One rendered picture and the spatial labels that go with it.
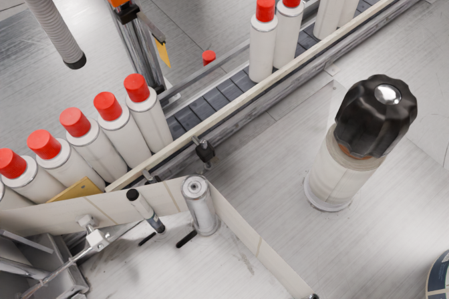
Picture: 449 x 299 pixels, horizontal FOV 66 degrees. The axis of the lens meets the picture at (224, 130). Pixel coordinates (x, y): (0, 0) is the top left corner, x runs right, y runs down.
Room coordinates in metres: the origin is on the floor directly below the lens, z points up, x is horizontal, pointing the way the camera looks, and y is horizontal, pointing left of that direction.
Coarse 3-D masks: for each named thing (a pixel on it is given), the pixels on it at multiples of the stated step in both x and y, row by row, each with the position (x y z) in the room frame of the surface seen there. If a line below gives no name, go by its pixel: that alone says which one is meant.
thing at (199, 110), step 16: (368, 0) 0.70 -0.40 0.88; (304, 32) 0.61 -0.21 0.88; (352, 32) 0.60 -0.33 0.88; (304, 48) 0.56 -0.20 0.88; (304, 64) 0.51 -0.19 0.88; (240, 80) 0.48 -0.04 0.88; (208, 96) 0.44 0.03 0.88; (224, 96) 0.44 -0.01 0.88; (256, 96) 0.43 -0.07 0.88; (176, 112) 0.41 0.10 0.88; (192, 112) 0.40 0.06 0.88; (208, 112) 0.40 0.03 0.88; (176, 128) 0.37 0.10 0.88
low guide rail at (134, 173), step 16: (384, 0) 0.66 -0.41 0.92; (368, 16) 0.62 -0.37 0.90; (336, 32) 0.57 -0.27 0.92; (320, 48) 0.53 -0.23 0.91; (288, 64) 0.48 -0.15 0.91; (272, 80) 0.45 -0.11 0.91; (240, 96) 0.41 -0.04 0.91; (224, 112) 0.37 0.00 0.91; (192, 128) 0.34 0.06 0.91; (208, 128) 0.35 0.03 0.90; (176, 144) 0.31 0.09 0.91; (160, 160) 0.29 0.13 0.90; (128, 176) 0.25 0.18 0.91
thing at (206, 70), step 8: (312, 0) 0.62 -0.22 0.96; (320, 0) 0.63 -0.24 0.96; (304, 8) 0.60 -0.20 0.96; (248, 40) 0.52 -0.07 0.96; (240, 48) 0.50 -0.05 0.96; (248, 48) 0.51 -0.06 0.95; (224, 56) 0.48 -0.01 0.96; (232, 56) 0.48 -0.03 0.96; (208, 64) 0.46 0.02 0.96; (216, 64) 0.46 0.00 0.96; (200, 72) 0.44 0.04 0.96; (208, 72) 0.45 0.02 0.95; (184, 80) 0.43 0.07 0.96; (192, 80) 0.43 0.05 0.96; (176, 88) 0.41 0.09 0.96; (184, 88) 0.41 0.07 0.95; (160, 96) 0.39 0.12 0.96; (168, 96) 0.39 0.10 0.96
